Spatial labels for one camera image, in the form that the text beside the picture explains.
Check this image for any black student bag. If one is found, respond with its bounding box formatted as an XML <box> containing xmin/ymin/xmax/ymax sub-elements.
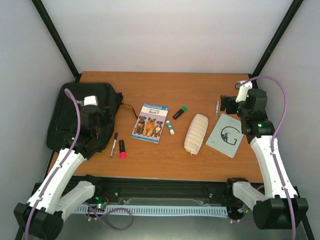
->
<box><xmin>46</xmin><ymin>83</ymin><xmax>123</xmax><ymax>160</ymax></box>

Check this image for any dog picture book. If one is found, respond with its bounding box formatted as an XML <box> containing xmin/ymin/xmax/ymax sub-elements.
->
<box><xmin>131</xmin><ymin>103</ymin><xmax>169</xmax><ymax>144</ymax></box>

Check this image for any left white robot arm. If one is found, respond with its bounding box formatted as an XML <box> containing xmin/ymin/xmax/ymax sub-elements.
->
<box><xmin>13</xmin><ymin>104</ymin><xmax>118</xmax><ymax>240</ymax></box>

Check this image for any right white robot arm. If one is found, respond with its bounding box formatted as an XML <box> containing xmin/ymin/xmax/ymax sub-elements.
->
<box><xmin>220</xmin><ymin>88</ymin><xmax>309</xmax><ymax>230</ymax></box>

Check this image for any silver pen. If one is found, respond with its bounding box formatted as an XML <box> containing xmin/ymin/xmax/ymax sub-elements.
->
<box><xmin>214</xmin><ymin>100</ymin><xmax>220</xmax><ymax>120</ymax></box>

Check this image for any blue cap pen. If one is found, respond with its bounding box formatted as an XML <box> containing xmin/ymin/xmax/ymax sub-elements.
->
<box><xmin>110</xmin><ymin>132</ymin><xmax>118</xmax><ymax>158</ymax></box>

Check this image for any grey booklet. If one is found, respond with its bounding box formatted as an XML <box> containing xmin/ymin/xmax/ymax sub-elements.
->
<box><xmin>205</xmin><ymin>113</ymin><xmax>244</xmax><ymax>158</ymax></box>

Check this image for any pink cap black highlighter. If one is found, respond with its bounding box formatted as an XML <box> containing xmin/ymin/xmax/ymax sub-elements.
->
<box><xmin>119</xmin><ymin>139</ymin><xmax>126</xmax><ymax>159</ymax></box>

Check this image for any beige fabric pencil case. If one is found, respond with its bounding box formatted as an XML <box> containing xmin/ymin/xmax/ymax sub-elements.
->
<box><xmin>184</xmin><ymin>114</ymin><xmax>209</xmax><ymax>155</ymax></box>

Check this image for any green cap black highlighter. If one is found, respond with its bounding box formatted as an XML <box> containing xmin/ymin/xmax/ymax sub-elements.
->
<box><xmin>172</xmin><ymin>105</ymin><xmax>188</xmax><ymax>120</ymax></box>

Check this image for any white green glue stick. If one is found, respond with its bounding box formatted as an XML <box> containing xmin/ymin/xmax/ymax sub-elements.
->
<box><xmin>166</xmin><ymin>120</ymin><xmax>175</xmax><ymax>135</ymax></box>

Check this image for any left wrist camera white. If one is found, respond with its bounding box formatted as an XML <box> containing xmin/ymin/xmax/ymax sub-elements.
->
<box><xmin>76</xmin><ymin>95</ymin><xmax>98</xmax><ymax>106</ymax></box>

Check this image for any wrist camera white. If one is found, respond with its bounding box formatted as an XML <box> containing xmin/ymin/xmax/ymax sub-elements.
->
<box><xmin>76</xmin><ymin>95</ymin><xmax>98</xmax><ymax>106</ymax></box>
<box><xmin>235</xmin><ymin>81</ymin><xmax>253</xmax><ymax>103</ymax></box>

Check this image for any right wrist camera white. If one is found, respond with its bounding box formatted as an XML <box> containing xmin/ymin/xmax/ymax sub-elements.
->
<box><xmin>235</xmin><ymin>81</ymin><xmax>253</xmax><ymax>103</ymax></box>

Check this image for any black aluminium rail base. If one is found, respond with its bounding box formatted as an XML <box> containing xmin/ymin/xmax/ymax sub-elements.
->
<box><xmin>32</xmin><ymin>174</ymin><xmax>301</xmax><ymax>208</ymax></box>

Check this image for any light blue cable duct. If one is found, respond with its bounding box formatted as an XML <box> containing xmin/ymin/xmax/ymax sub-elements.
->
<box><xmin>72</xmin><ymin>204</ymin><xmax>229</xmax><ymax>218</ymax></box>

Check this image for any right black frame post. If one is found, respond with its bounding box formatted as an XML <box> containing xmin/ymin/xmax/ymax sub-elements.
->
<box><xmin>249</xmin><ymin>0</ymin><xmax>304</xmax><ymax>77</ymax></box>

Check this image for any black frame post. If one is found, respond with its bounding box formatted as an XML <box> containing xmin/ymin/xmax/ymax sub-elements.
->
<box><xmin>31</xmin><ymin>0</ymin><xmax>82</xmax><ymax>83</ymax></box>
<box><xmin>249</xmin><ymin>0</ymin><xmax>304</xmax><ymax>77</ymax></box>

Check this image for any left black frame post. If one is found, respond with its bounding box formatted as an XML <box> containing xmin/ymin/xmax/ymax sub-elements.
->
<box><xmin>31</xmin><ymin>0</ymin><xmax>82</xmax><ymax>83</ymax></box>

